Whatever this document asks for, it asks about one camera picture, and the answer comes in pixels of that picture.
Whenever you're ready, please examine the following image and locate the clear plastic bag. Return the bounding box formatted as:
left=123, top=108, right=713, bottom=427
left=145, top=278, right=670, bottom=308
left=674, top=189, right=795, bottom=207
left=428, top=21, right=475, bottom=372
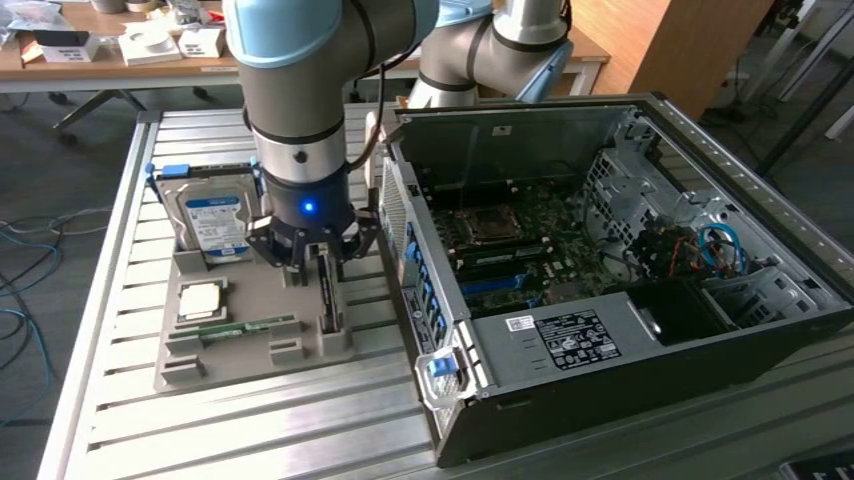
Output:
left=0, top=0, right=75, bottom=32

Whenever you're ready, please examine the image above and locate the wooden desk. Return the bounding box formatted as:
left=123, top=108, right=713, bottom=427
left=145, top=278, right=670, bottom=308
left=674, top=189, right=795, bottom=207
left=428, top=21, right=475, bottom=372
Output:
left=0, top=0, right=612, bottom=96

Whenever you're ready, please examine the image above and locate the grey metal disk bay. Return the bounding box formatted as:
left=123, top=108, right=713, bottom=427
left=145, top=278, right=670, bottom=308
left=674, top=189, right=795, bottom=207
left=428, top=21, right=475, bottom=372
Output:
left=582, top=107, right=833, bottom=326

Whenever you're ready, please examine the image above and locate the black open PC case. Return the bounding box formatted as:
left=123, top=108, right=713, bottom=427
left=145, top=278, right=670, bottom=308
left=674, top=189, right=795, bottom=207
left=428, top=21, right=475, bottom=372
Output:
left=364, top=92, right=854, bottom=469

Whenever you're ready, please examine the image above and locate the black and green graphics card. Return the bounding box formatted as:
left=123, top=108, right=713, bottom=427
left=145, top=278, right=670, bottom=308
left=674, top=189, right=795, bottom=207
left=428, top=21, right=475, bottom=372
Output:
left=312, top=242, right=339, bottom=340

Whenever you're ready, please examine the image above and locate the small white box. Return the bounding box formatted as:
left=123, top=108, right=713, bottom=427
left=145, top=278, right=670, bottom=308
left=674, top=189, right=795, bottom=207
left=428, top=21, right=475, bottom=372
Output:
left=177, top=27, right=227, bottom=59

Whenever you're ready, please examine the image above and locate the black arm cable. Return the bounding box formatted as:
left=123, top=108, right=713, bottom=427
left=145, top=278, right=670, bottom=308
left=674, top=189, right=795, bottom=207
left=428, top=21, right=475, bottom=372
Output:
left=346, top=29, right=432, bottom=171

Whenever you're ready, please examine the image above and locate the silver CPU chip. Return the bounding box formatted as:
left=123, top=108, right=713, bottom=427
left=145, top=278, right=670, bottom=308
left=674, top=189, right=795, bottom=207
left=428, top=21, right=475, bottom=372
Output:
left=177, top=282, right=227, bottom=320

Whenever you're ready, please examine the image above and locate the metal CPU socket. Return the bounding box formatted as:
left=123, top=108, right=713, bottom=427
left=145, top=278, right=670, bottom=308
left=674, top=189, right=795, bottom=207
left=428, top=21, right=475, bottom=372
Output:
left=452, top=206, right=523, bottom=242

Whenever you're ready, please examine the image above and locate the blue expansion slot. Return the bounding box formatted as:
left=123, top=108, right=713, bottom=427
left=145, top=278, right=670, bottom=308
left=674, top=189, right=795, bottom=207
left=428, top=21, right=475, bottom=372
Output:
left=460, top=277, right=528, bottom=296

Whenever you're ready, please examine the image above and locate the green motherboard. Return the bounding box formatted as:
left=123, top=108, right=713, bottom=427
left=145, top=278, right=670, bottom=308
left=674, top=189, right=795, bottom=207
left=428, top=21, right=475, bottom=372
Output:
left=426, top=179, right=642, bottom=319

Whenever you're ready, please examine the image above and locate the grey power supply unit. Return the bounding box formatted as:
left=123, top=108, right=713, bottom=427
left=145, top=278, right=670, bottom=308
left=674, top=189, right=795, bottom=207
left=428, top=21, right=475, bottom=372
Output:
left=466, top=292, right=673, bottom=396

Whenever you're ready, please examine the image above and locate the hard disk with blue rails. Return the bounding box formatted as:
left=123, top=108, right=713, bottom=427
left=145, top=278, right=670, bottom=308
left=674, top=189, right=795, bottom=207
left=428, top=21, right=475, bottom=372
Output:
left=145, top=162, right=267, bottom=266

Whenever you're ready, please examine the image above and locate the grey parts rack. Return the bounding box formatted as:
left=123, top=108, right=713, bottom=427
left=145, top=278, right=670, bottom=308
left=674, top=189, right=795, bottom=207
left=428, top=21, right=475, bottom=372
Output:
left=152, top=242, right=359, bottom=394

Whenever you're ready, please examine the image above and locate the blue floor cable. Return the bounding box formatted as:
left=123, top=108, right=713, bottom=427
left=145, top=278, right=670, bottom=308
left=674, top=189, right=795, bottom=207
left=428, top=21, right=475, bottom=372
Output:
left=0, top=219, right=65, bottom=429

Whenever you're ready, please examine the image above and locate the white box with black flap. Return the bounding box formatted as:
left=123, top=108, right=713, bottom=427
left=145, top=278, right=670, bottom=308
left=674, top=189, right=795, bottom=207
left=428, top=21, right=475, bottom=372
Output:
left=31, top=29, right=101, bottom=64

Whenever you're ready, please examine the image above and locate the blue data wire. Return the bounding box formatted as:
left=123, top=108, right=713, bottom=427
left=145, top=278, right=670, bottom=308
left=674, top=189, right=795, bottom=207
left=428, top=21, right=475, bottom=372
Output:
left=697, top=222, right=750, bottom=279

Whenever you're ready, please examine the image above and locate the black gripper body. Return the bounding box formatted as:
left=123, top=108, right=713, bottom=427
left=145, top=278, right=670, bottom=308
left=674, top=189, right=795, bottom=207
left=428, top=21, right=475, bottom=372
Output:
left=262, top=166, right=360, bottom=235

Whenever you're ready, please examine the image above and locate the wooden cabinet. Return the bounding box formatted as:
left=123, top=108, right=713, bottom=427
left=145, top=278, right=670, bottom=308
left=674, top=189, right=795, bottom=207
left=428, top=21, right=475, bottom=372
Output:
left=570, top=0, right=779, bottom=121

